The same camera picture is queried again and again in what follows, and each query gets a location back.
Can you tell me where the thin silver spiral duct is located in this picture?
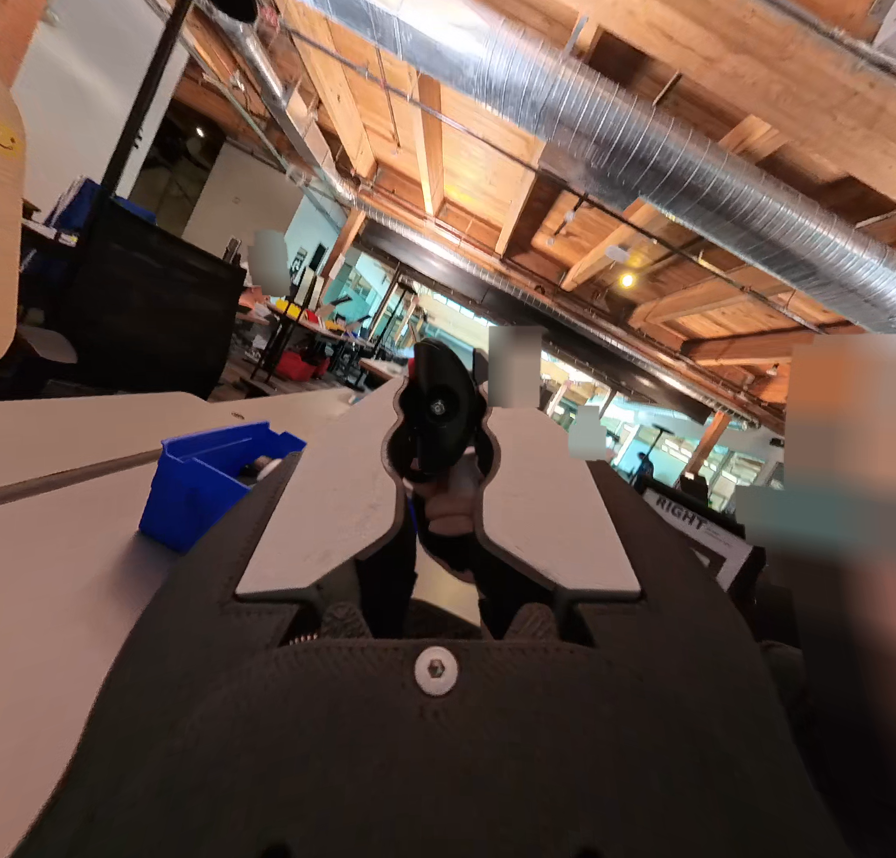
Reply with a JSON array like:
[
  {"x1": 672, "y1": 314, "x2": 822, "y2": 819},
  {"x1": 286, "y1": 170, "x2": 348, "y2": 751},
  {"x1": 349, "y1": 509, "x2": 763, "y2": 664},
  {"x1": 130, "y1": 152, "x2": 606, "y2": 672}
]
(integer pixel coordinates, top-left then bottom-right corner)
[{"x1": 178, "y1": 0, "x2": 505, "y2": 278}]

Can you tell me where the black office chair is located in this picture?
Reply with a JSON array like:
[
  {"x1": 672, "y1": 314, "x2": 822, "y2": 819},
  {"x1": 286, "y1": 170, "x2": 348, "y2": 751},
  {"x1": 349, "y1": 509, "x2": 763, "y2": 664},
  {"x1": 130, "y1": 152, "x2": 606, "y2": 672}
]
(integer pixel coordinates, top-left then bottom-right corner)
[{"x1": 76, "y1": 200, "x2": 247, "y2": 401}]

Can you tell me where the wooden sign board with sheet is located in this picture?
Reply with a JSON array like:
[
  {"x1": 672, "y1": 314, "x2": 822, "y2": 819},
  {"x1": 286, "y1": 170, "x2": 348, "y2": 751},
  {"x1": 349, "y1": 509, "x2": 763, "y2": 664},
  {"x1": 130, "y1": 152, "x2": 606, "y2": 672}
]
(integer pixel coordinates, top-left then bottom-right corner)
[{"x1": 0, "y1": 81, "x2": 29, "y2": 360}]

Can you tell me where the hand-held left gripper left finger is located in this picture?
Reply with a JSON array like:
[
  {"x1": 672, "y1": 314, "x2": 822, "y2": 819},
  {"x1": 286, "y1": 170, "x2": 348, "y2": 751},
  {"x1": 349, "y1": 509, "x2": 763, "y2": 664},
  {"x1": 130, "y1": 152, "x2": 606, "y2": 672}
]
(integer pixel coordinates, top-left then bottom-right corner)
[{"x1": 234, "y1": 376, "x2": 410, "y2": 601}]

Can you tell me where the person's right hand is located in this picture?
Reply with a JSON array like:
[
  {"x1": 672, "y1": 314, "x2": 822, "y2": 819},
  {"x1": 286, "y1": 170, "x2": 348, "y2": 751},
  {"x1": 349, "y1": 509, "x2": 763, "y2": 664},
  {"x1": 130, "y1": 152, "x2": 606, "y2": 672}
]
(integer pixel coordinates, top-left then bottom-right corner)
[{"x1": 419, "y1": 452, "x2": 485, "y2": 537}]

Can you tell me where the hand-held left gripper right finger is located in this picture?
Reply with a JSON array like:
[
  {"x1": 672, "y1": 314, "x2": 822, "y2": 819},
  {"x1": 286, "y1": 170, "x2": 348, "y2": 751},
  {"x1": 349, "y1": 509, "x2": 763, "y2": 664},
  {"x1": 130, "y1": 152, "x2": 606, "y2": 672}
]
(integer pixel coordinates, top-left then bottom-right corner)
[{"x1": 476, "y1": 406, "x2": 644, "y2": 598}]

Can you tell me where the black framed marker sign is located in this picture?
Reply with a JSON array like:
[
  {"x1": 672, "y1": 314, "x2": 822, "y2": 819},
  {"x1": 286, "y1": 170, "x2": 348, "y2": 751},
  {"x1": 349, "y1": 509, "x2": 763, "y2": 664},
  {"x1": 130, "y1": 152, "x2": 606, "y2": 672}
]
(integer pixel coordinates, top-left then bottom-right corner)
[{"x1": 642, "y1": 487, "x2": 757, "y2": 591}]

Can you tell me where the red storage bin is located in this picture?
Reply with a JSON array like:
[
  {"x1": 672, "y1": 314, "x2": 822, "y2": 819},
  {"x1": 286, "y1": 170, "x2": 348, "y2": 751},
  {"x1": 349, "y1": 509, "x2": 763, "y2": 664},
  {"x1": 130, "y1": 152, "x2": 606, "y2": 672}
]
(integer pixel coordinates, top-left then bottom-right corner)
[{"x1": 274, "y1": 349, "x2": 330, "y2": 381}]

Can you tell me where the wooden post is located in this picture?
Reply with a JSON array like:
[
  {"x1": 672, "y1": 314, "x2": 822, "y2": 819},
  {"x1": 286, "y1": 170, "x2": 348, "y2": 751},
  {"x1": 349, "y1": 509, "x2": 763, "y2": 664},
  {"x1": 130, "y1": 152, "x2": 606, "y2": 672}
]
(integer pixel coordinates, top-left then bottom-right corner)
[{"x1": 0, "y1": 0, "x2": 64, "y2": 82}]

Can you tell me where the blue plastic bin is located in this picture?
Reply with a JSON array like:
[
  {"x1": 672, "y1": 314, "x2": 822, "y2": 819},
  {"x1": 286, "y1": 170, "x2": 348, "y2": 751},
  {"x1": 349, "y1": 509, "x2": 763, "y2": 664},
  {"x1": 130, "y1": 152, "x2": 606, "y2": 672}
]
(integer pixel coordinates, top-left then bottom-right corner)
[{"x1": 138, "y1": 420, "x2": 308, "y2": 555}]

